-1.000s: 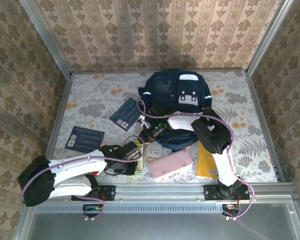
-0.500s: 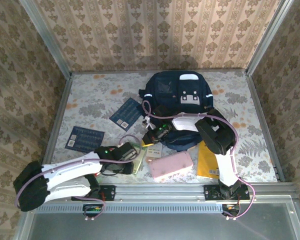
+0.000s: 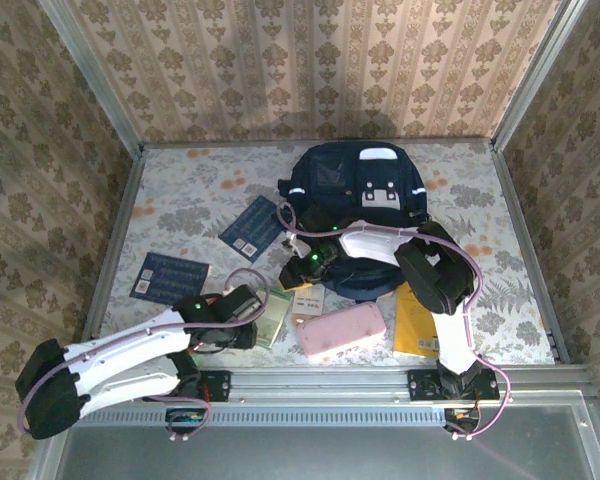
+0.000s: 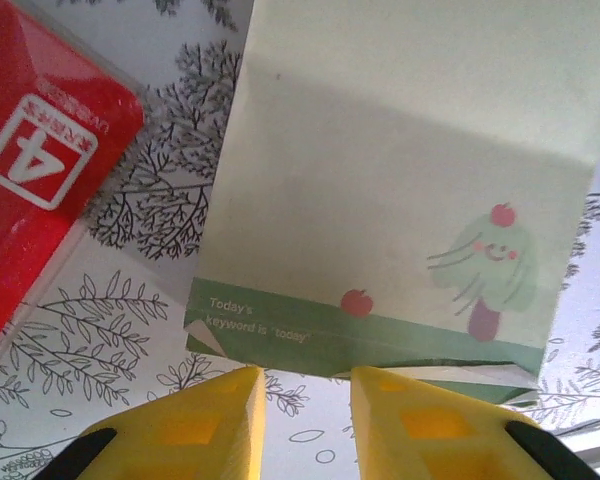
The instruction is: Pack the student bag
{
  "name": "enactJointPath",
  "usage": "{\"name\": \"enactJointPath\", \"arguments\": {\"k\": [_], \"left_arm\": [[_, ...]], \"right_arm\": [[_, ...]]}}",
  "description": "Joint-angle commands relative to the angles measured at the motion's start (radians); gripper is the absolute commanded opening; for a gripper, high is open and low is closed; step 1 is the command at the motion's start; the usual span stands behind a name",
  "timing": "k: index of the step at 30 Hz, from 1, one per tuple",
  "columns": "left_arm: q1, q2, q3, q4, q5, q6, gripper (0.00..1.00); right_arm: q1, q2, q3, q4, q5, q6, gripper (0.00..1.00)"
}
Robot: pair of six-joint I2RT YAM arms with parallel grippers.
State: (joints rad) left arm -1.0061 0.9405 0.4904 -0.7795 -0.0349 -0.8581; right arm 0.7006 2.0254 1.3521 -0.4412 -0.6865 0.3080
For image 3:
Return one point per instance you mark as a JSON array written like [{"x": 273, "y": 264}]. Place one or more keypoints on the thick navy blue booklet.
[{"x": 170, "y": 277}]

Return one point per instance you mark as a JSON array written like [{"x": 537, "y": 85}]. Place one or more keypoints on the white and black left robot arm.
[{"x": 130, "y": 340}]

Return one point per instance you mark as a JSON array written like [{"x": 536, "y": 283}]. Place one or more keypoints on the yellow paperback book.
[{"x": 415, "y": 325}]

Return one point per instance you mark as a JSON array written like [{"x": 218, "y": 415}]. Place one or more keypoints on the wide aluminium extrusion rail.
[{"x": 320, "y": 385}]

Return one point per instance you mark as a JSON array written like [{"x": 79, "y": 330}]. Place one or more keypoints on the aluminium frame post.
[
  {"x": 100, "y": 80},
  {"x": 537, "y": 75}
]

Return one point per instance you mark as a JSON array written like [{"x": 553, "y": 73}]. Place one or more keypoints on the white card with red print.
[{"x": 309, "y": 302}]

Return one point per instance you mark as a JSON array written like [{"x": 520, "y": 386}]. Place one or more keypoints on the pink pencil case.
[{"x": 340, "y": 330}]

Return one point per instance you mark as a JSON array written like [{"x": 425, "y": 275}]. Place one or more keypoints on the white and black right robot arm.
[{"x": 370, "y": 245}]

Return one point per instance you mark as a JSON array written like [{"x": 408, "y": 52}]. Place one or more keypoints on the thin aluminium table edge rail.
[
  {"x": 114, "y": 245},
  {"x": 205, "y": 145},
  {"x": 528, "y": 250}
]

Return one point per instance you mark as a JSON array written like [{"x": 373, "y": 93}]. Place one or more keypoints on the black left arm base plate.
[{"x": 217, "y": 385}]

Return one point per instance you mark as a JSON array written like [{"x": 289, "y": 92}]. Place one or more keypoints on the green card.
[{"x": 270, "y": 325}]

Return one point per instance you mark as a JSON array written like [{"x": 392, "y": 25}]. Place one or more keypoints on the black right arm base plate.
[{"x": 420, "y": 385}]

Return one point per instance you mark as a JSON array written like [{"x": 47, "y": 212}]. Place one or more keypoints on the thin navy blue booklet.
[{"x": 252, "y": 230}]

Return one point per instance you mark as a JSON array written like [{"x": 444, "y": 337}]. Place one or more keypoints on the navy blue school backpack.
[{"x": 330, "y": 175}]

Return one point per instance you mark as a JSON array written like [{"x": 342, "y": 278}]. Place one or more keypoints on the floral patterned tablecloth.
[{"x": 205, "y": 165}]

